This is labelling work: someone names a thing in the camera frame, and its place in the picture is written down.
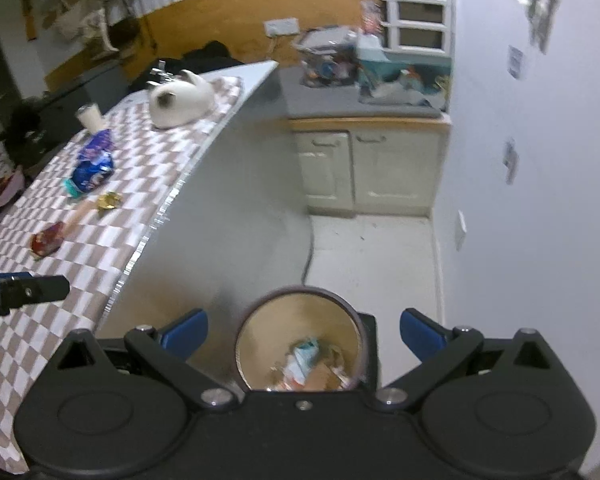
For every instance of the black jacket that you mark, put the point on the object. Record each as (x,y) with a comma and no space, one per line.
(205,57)

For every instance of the yellow wrapper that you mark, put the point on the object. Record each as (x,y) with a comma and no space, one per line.
(110,200)

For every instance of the clear storage box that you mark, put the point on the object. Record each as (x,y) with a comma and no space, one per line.
(325,57)

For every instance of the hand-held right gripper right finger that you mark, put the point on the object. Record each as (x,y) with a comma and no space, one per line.
(422,336)

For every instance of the teal box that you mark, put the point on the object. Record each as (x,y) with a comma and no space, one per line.
(405,80)

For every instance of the white cup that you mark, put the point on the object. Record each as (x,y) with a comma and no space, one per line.
(90,117)

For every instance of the plastic water bottle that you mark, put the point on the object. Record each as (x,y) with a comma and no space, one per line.
(370,10)

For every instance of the silver metal ornament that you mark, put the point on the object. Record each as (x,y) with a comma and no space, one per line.
(161,74)

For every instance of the brown white checkered tablecloth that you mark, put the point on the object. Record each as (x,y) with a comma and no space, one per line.
(110,240)

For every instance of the hanging black scissors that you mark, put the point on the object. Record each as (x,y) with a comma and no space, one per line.
(537,5)

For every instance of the white wall outlet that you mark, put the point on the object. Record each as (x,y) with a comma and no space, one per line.
(461,230)

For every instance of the brown cardboard pieces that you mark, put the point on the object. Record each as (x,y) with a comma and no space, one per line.
(325,376)

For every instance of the light blue packet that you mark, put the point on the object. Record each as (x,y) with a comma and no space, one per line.
(302,357)

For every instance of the beige tote bag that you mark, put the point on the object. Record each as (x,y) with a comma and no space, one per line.
(77,25)

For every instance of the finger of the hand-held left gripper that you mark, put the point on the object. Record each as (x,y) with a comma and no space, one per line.
(35,289)

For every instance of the red packet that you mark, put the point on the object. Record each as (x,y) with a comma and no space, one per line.
(47,240)

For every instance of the blue snack bag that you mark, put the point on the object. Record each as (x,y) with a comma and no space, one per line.
(92,172)

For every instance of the grey storage box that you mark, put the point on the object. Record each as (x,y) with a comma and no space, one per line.
(90,92)

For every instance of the round wooden trash bin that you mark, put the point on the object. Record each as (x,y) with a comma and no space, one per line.
(260,330)

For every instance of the cream cabinet with grey top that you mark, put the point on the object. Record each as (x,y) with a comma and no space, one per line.
(375,170)

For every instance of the white cat plush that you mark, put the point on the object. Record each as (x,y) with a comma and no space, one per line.
(180,102)

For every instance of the white table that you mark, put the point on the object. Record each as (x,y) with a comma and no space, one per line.
(230,200)

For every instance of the small hanging wall tag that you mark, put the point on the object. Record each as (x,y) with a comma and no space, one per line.
(516,62)

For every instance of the purple wrapper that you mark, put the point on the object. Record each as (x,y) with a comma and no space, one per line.
(97,144)

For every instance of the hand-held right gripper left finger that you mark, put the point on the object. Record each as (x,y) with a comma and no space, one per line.
(182,336)

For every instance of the white drawer unit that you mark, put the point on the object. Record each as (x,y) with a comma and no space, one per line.
(420,10)

